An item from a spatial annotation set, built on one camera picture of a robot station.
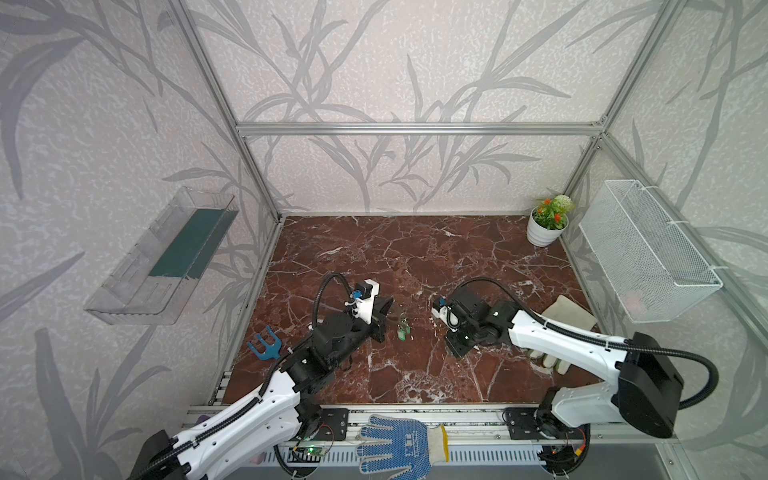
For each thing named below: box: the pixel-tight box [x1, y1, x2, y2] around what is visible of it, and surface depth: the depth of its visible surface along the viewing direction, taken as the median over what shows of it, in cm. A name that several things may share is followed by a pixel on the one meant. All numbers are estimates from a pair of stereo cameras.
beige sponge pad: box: [541, 294, 598, 331], surface depth 96 cm
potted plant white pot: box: [527, 194, 575, 247], surface depth 104 cm
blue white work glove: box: [355, 415, 449, 480], surface depth 72 cm
